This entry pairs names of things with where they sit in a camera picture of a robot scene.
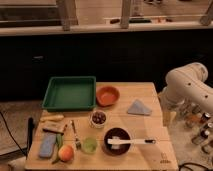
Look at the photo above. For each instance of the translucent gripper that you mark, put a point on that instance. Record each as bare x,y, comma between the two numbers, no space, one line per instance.
168,116

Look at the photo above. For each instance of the light blue towel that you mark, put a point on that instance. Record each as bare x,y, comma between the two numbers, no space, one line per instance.
138,108

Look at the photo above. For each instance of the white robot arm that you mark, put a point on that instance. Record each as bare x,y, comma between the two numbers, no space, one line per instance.
186,83

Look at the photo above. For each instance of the dark brown bowl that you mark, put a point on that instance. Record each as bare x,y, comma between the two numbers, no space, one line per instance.
116,133

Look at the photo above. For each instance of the red bowl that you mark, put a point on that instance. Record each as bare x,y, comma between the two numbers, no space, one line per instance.
107,95

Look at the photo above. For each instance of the white cup of grapes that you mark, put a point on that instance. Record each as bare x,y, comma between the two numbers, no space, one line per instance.
98,119

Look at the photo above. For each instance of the green plastic cup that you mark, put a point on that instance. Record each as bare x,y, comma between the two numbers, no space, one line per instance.
89,145

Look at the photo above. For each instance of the silver fork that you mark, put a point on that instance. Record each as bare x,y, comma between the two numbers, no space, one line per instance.
77,140

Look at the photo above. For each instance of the green plastic tray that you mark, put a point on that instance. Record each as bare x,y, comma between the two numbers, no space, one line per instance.
70,93

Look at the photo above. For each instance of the orange peach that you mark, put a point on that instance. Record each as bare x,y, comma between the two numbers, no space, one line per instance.
66,153

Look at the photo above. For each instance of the green pea pod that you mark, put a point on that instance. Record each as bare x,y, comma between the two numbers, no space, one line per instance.
59,143

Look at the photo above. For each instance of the yellow banana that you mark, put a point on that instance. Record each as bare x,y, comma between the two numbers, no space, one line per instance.
51,118

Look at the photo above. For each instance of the wooden brush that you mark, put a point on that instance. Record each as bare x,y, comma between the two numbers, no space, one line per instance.
53,127

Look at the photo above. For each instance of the blue sponge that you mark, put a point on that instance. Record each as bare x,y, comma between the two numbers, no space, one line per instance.
47,145

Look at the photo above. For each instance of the white spatula black handle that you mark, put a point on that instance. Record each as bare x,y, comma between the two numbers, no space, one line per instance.
132,141

